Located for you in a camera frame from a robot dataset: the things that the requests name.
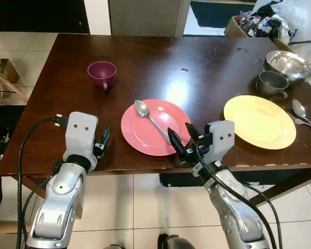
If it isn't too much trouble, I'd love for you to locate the pink plate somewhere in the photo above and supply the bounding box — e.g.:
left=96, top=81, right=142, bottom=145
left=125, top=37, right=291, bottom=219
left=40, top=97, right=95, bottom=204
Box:
left=120, top=99, right=192, bottom=157

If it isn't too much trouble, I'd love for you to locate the silver metal spoon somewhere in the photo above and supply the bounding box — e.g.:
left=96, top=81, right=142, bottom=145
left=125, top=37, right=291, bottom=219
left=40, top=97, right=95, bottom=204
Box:
left=133, top=100, right=173, bottom=145
left=291, top=99, right=311, bottom=140

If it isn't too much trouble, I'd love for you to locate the purple cup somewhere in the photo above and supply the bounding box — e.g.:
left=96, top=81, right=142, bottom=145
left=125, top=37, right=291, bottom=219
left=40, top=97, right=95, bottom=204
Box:
left=87, top=61, right=118, bottom=92

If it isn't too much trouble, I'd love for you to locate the yellow plate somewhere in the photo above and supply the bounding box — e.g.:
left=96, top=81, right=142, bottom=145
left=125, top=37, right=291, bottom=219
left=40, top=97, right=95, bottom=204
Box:
left=223, top=95, right=298, bottom=151

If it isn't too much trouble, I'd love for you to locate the silver metal fork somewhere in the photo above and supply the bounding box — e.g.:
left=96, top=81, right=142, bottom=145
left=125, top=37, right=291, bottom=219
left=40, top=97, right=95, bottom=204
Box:
left=292, top=115, right=311, bottom=131

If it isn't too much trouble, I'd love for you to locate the grey mug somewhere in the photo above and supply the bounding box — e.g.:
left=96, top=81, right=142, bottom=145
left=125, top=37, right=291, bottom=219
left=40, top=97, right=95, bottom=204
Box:
left=256, top=70, right=290, bottom=101

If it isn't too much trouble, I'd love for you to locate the black robot foot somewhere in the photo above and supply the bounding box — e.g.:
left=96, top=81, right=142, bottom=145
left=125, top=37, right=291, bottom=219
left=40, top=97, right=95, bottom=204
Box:
left=157, top=233, right=199, bottom=249

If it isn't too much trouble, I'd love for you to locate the cardboard rubbish box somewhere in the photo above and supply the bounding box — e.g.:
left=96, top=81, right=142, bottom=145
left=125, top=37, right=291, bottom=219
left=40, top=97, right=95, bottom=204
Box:
left=223, top=15, right=297, bottom=53

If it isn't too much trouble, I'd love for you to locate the steel bowl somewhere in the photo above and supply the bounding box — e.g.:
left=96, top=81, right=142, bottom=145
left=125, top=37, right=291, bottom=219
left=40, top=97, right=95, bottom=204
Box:
left=263, top=50, right=311, bottom=86

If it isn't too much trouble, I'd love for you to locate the dark door mat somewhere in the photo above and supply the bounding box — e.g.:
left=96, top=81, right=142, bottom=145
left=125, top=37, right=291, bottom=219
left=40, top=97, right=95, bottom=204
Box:
left=190, top=1, right=261, bottom=30

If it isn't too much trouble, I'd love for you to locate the grey cabinet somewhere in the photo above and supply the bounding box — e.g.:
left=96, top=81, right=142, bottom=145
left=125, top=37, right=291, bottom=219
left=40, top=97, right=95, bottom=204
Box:
left=108, top=0, right=192, bottom=37

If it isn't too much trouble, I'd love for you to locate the black rubbish bag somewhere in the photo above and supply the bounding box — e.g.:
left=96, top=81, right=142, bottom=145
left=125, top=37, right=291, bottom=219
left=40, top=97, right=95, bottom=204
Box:
left=237, top=2, right=292, bottom=43

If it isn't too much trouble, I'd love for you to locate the dark door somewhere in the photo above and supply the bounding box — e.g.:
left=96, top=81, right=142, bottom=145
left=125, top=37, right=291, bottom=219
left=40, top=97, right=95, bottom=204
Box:
left=0, top=0, right=91, bottom=35

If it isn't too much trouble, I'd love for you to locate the white plastic bag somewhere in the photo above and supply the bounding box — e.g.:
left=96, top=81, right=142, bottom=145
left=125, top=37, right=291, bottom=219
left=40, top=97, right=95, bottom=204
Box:
left=272, top=0, right=308, bottom=33

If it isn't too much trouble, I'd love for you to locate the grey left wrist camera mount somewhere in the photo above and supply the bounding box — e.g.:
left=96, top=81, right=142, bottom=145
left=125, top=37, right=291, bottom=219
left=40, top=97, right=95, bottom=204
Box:
left=64, top=112, right=99, bottom=162

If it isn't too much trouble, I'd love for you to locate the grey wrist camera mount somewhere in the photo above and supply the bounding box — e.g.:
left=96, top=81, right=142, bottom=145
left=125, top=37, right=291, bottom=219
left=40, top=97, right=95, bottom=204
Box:
left=200, top=120, right=236, bottom=157
left=64, top=112, right=99, bottom=162

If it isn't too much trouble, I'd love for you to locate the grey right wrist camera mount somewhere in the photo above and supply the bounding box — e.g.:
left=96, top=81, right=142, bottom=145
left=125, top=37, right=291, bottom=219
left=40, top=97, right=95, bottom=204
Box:
left=200, top=120, right=236, bottom=157

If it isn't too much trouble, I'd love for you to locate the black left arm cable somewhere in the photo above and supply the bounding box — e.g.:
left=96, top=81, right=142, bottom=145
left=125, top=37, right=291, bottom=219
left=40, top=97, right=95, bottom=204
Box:
left=17, top=115, right=69, bottom=249

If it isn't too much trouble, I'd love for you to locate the black strap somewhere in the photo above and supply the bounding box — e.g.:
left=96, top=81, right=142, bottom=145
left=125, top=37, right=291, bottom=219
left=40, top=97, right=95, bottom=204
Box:
left=287, top=39, right=311, bottom=47

